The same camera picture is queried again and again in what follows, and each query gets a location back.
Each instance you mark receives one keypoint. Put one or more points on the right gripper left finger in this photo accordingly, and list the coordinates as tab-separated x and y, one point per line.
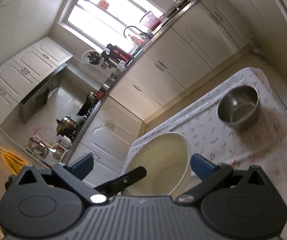
70	177

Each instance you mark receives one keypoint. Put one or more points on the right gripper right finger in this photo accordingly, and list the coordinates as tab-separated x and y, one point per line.
212	177

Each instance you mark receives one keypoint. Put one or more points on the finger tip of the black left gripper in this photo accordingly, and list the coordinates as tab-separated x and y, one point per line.
113	187

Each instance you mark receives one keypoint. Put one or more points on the cream bowl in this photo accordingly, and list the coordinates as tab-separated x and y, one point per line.
166	159

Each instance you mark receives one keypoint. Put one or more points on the stainless steel bowl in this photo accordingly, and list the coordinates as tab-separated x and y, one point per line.
240	107

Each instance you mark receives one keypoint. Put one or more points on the white lower kitchen cabinets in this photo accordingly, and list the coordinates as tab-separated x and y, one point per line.
183	55

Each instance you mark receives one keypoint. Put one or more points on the kitchen window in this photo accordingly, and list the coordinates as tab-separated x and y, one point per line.
101	22

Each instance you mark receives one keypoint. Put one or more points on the dish rack with items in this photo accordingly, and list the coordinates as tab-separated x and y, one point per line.
48	154

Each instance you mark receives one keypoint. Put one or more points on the brass stock pot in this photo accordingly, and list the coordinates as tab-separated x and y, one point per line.
67	127

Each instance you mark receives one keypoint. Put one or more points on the yellow hanging towel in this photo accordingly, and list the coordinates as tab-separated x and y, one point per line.
14	162

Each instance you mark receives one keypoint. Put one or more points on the black frying pan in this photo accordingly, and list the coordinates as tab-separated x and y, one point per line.
90	102

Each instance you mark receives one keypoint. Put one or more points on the cherry print tablecloth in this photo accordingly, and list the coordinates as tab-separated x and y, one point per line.
263	144

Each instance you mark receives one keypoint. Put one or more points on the steel range hood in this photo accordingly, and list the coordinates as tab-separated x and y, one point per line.
39	95

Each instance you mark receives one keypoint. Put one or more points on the white upper cabinets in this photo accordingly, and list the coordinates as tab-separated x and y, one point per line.
26	70

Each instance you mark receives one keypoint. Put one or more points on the steel kettle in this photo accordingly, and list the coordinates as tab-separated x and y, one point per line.
108	60

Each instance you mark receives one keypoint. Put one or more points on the red thermos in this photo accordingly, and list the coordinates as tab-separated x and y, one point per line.
118	53

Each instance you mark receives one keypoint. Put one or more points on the pink plastic basket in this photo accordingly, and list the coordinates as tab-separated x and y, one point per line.
150	21

